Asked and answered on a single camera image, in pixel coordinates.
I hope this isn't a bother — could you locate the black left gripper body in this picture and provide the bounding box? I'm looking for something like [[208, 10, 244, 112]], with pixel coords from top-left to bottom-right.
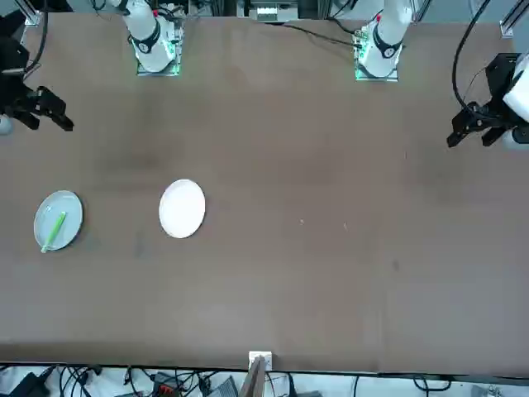
[[485, 52, 522, 126]]

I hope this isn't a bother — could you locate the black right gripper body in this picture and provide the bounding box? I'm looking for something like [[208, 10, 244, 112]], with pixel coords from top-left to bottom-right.
[[0, 35, 32, 116]]

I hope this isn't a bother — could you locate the green marker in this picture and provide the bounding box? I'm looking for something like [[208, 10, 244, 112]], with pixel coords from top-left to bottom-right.
[[41, 211, 67, 254]]

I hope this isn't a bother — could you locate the blue plate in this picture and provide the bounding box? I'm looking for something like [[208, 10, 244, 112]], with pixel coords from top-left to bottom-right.
[[33, 189, 84, 251]]

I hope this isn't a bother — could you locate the white plate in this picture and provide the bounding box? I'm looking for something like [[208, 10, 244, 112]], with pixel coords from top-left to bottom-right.
[[158, 178, 207, 240]]

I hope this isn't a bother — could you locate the black power adapter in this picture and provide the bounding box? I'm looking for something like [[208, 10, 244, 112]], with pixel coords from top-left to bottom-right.
[[7, 371, 48, 397]]

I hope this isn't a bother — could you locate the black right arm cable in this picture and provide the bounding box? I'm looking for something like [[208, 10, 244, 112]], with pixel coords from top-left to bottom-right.
[[22, 0, 47, 78]]

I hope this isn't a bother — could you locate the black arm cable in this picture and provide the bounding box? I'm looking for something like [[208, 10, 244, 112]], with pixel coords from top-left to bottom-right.
[[22, 0, 47, 78], [451, 0, 492, 109]]

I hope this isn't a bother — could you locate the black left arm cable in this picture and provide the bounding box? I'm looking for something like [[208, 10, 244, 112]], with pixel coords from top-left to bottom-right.
[[451, 0, 492, 109]]

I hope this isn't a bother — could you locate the aluminium frame bracket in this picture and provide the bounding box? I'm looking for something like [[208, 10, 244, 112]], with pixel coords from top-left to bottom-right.
[[23, 0, 45, 27], [498, 0, 529, 40]]

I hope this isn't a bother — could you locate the black cable across table edge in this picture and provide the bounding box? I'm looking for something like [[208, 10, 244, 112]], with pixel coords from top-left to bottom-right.
[[263, 20, 360, 46]]

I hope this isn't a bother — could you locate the metal camera post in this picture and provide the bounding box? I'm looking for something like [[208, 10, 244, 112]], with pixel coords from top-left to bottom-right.
[[239, 350, 274, 397]]

